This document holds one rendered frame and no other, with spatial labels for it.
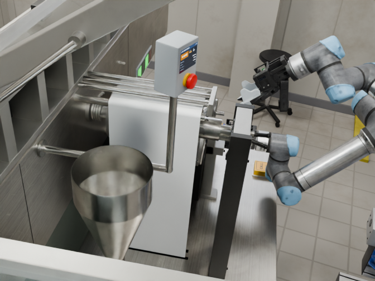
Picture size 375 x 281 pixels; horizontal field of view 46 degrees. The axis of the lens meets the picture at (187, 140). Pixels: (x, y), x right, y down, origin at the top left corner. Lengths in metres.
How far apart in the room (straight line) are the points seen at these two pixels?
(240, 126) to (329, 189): 2.29
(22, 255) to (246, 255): 1.03
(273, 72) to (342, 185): 2.08
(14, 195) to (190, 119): 0.45
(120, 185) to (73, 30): 0.47
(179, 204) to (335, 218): 1.94
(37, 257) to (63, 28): 0.26
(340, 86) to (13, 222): 0.94
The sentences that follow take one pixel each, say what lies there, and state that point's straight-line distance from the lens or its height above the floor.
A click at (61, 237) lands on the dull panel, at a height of 1.07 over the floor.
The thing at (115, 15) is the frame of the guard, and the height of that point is 1.87.
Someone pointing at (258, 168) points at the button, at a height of 0.92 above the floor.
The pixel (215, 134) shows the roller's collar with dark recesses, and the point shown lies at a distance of 1.22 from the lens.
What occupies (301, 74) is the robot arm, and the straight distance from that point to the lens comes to 1.41.
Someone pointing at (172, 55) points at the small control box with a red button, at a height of 1.69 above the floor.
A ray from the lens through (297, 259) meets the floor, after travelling 2.77.
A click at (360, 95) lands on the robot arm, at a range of 1.68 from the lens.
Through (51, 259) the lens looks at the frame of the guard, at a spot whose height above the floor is 1.60.
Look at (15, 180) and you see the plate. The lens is 0.96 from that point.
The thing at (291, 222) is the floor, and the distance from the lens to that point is 2.97.
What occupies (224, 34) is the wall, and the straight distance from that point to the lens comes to 4.18.
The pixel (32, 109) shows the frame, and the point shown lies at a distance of 1.04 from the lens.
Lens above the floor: 2.02
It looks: 35 degrees down
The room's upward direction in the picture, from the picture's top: 5 degrees clockwise
